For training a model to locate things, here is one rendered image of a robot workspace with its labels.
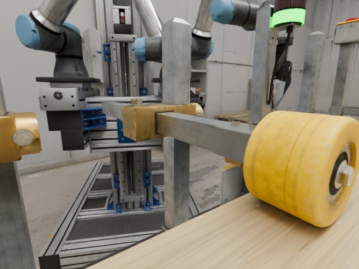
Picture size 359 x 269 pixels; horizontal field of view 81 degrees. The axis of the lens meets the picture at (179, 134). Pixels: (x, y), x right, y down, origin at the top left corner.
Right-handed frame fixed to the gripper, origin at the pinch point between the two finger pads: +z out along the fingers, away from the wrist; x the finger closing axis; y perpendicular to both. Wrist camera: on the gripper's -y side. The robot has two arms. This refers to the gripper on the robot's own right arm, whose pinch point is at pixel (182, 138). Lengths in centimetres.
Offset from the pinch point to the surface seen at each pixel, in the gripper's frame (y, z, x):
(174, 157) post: -28.1, -6.2, 22.6
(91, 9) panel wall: 241, -105, -36
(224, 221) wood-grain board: -47, -9, 31
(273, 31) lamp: -28.0, -29.8, -3.3
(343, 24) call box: -24, -39, -51
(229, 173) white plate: -24.4, 3.3, 3.1
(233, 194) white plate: -24.5, 9.7, 1.4
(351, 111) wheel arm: -13, -2, -123
